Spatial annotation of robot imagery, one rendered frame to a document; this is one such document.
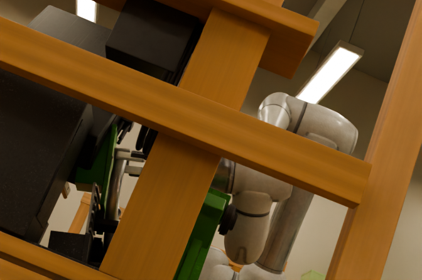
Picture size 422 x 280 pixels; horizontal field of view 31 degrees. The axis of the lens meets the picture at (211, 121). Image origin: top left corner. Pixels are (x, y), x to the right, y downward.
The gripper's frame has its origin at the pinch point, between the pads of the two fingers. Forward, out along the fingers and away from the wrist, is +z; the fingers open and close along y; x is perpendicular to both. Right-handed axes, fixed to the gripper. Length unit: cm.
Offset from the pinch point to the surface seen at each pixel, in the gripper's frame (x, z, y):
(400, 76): 13, -57, 37
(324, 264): -461, -185, -346
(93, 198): 15.2, 6.6, -1.9
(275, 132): 30, -30, 28
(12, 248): 47, 18, 4
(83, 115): 14.1, 10.7, 18.4
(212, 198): 22.9, -20.2, 6.6
